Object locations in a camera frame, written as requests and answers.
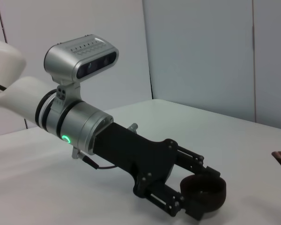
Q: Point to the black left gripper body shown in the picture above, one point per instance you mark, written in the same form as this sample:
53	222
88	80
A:
135	154

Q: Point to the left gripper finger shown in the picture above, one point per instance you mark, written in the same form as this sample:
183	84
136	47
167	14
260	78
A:
164	199
194	164

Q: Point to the small black teacup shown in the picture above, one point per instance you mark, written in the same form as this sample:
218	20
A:
215	194

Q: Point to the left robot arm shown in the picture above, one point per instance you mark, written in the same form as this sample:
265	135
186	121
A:
25	100

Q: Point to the silver camera mount bracket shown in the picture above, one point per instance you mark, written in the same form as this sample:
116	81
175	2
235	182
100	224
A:
61	93

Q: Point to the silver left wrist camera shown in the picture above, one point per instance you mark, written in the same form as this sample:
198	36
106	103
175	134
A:
65	58

